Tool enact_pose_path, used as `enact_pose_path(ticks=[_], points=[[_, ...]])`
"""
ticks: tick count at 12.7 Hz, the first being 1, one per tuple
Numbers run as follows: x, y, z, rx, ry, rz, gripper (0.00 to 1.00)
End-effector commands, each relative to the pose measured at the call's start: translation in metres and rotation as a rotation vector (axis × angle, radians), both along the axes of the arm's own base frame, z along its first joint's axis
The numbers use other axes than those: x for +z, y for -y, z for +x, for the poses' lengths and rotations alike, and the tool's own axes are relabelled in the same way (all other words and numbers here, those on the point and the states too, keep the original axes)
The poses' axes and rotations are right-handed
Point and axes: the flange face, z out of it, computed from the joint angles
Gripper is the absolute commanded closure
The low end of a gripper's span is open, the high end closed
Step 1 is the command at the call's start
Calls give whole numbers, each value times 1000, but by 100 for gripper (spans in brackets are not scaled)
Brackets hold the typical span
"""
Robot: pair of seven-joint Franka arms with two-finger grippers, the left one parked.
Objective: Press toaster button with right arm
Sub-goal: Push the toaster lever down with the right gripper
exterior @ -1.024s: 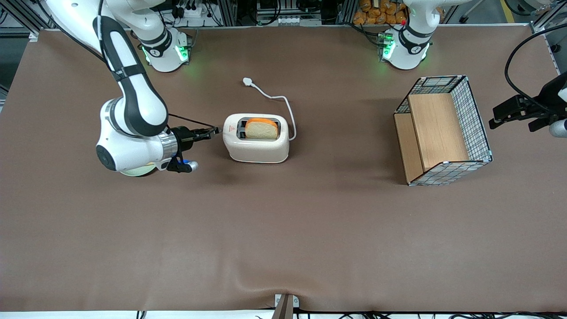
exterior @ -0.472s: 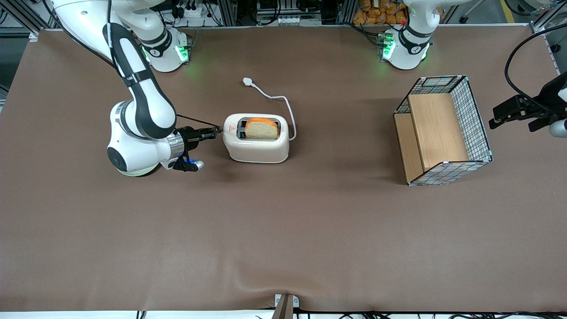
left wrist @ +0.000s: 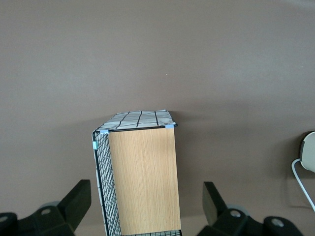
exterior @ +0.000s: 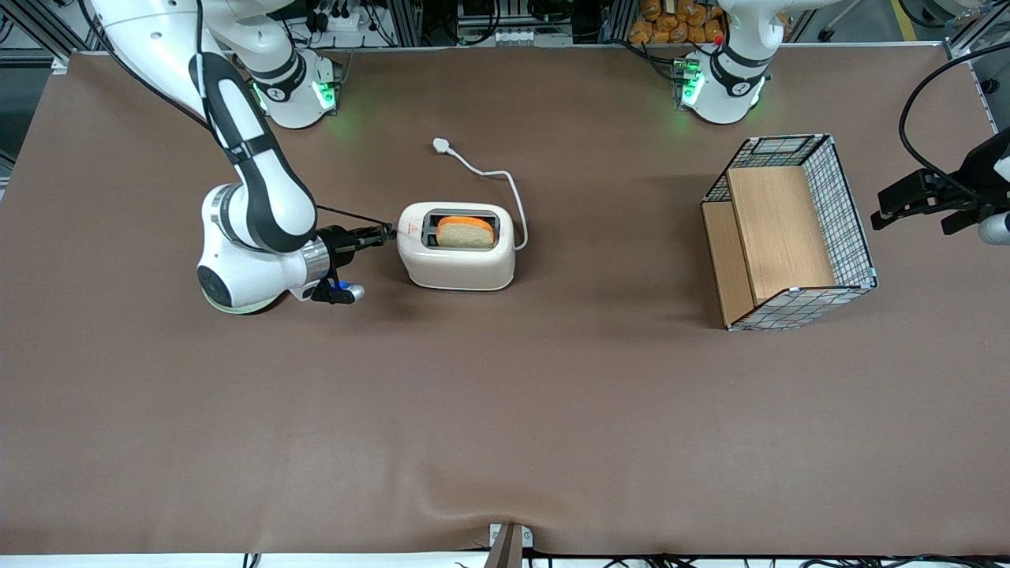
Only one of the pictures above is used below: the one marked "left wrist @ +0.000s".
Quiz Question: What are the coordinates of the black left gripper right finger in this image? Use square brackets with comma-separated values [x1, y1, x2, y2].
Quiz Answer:
[198, 181, 303, 236]

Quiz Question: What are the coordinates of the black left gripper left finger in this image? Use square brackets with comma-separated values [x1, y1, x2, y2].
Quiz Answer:
[0, 179, 92, 236]

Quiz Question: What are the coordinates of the brown table cover mat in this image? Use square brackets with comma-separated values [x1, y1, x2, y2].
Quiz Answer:
[0, 0, 315, 236]

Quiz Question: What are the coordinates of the black wire basket checked liner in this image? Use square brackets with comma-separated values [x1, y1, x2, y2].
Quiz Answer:
[91, 110, 183, 236]

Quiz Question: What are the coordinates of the white toaster power cable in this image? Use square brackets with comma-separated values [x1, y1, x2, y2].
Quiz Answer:
[291, 158, 315, 210]

